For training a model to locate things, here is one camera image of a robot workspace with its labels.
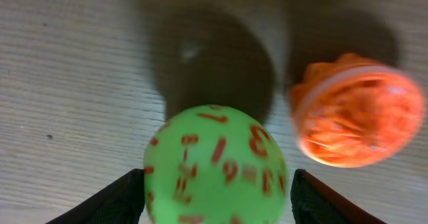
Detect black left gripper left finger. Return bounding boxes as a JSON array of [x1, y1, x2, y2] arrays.
[[47, 169, 145, 224]]

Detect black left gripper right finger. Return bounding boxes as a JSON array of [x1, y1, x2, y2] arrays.
[[290, 169, 386, 224]]

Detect green ball with numbers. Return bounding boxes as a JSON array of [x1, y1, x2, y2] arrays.
[[144, 105, 287, 224]]

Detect orange lattice ball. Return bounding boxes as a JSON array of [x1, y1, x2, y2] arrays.
[[288, 53, 425, 168]]

